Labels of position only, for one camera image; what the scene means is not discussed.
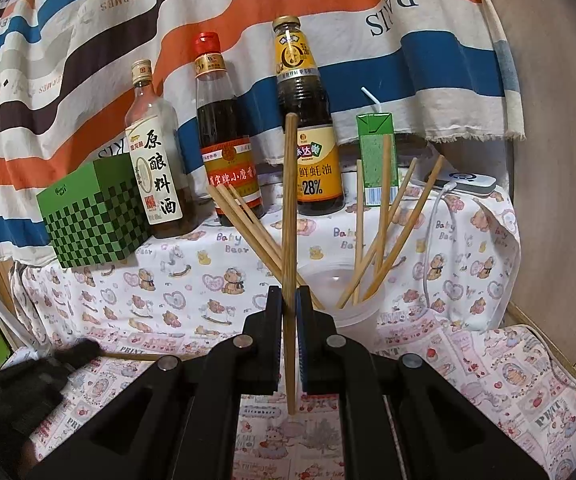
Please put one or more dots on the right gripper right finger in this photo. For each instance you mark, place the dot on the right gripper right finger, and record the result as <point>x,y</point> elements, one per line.
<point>400,419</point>

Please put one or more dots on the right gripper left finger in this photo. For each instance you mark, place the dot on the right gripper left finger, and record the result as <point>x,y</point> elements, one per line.
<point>179,419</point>

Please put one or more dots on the bamboo chopstick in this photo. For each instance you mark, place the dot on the bamboo chopstick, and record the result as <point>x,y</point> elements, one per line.
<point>247,228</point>
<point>143,357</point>
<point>370,254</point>
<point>408,228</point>
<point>263,234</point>
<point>289,259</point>
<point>384,202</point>
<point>359,225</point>

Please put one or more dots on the bear print cloth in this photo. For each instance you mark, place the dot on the bear print cloth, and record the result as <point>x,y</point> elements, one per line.
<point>181,294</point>

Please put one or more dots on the green black checkered box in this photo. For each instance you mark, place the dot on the green black checkered box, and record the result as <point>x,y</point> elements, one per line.
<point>95,214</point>

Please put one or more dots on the white grey charger device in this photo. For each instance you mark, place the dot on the white grey charger device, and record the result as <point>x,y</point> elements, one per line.
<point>467,182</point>

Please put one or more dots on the red cap sesame oil bottle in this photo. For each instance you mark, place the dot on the red cap sesame oil bottle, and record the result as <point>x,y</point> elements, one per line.
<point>225,146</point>

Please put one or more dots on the clear cooking wine bottle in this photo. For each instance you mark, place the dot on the clear cooking wine bottle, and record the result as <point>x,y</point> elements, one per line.
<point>156,156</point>

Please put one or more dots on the green drink carton with straw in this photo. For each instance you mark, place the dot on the green drink carton with straw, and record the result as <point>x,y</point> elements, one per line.
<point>372,126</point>

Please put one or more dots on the yellow label oyster sauce bottle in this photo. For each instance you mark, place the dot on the yellow label oyster sauce bottle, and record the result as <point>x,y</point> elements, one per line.
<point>300,91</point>

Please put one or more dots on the striped Hermes Paris cloth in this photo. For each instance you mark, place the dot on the striped Hermes Paris cloth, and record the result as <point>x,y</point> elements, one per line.
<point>442,68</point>

